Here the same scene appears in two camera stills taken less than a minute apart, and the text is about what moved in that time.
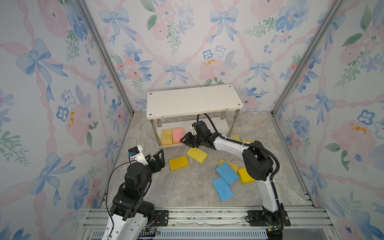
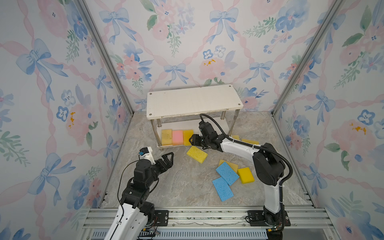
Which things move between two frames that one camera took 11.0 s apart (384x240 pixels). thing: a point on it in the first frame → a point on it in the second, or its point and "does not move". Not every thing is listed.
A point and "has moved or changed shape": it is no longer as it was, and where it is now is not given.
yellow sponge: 167,137 does not move
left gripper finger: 156,166 → 164,167
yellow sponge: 178,163 has moved or changed shape
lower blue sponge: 222,188 does not move
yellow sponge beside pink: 197,154 does not move
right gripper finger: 186,137 → 195,139
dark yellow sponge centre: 247,140 does not move
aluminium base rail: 223,223 does not move
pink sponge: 178,134 does not move
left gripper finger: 159,156 → 168,158
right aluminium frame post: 336,6 does not move
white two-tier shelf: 192,101 does not move
